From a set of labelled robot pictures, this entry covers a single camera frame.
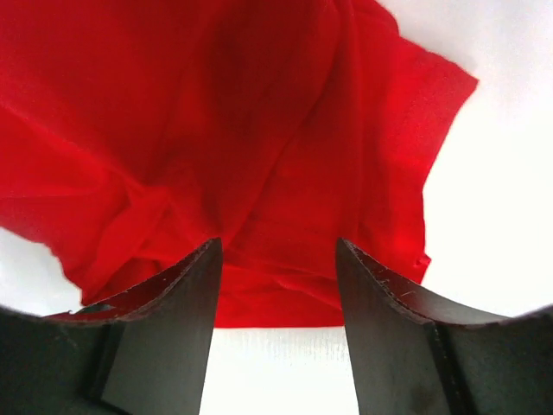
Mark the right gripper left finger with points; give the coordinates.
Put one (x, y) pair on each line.
(142, 351)

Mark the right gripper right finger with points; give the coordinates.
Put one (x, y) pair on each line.
(413, 351)

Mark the bright red kungfu t-shirt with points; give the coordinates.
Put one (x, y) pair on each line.
(133, 131)

